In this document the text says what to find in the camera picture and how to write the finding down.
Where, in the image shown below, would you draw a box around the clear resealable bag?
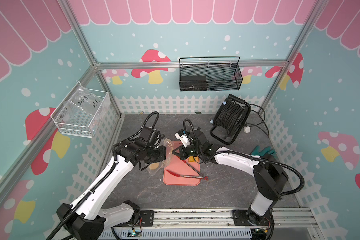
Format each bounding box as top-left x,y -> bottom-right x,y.
147,139 -> 174,176

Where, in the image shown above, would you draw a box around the red kitchen tongs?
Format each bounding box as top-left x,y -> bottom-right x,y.
164,158 -> 209,186

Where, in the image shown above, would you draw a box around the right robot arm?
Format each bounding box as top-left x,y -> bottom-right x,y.
172,129 -> 305,226

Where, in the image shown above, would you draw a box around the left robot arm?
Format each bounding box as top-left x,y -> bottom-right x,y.
47,127 -> 167,240

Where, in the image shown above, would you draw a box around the pink tray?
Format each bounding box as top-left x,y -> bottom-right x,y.
163,141 -> 201,186

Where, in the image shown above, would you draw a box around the white power plug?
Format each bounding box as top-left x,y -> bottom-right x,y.
244,126 -> 251,134

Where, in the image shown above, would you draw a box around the green rubber glove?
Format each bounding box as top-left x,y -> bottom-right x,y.
251,146 -> 277,157

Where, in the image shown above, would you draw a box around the black box in basket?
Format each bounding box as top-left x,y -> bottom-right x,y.
179,76 -> 207,92

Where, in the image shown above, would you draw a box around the black cable reel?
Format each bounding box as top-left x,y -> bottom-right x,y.
210,94 -> 252,145

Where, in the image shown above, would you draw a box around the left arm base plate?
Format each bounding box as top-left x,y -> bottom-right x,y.
117,211 -> 155,228

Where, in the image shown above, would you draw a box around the white wire wall basket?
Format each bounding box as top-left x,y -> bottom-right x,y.
51,82 -> 111,138

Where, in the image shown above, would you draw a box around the black mesh wall basket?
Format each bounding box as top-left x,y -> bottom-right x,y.
179,56 -> 243,92

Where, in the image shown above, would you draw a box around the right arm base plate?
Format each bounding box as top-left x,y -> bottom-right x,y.
232,210 -> 272,227

